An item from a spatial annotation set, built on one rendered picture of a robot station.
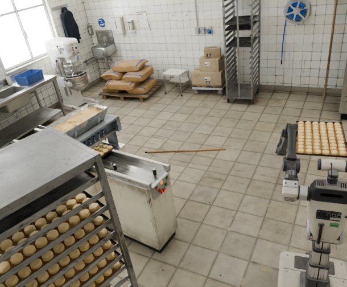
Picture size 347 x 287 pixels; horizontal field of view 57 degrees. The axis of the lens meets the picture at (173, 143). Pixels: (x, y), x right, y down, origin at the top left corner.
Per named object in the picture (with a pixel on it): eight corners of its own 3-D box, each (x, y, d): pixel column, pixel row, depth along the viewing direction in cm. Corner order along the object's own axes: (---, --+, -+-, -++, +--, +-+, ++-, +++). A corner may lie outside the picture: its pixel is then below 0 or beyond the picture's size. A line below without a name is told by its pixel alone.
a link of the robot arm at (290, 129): (285, 118, 233) (300, 119, 231) (281, 131, 243) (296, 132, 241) (284, 165, 204) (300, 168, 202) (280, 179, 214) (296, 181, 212)
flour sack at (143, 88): (144, 95, 651) (143, 89, 643) (126, 95, 667) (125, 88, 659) (159, 82, 706) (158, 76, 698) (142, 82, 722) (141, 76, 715)
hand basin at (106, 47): (132, 66, 744) (122, 16, 688) (123, 72, 715) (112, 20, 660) (98, 65, 787) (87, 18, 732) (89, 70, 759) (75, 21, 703)
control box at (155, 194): (152, 199, 285) (149, 187, 278) (167, 183, 301) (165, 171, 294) (155, 200, 283) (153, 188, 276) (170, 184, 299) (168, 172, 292)
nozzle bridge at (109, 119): (52, 173, 314) (40, 144, 297) (103, 138, 364) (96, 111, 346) (75, 182, 297) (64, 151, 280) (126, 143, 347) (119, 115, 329)
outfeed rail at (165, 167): (35, 133, 398) (33, 128, 394) (37, 132, 400) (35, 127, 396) (169, 171, 293) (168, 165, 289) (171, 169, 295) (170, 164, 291)
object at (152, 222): (109, 233, 354) (87, 166, 308) (129, 213, 377) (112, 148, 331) (161, 257, 317) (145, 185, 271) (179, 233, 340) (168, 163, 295)
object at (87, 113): (49, 134, 299) (46, 128, 295) (90, 109, 335) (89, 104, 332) (67, 139, 285) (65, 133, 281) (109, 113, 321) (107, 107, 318)
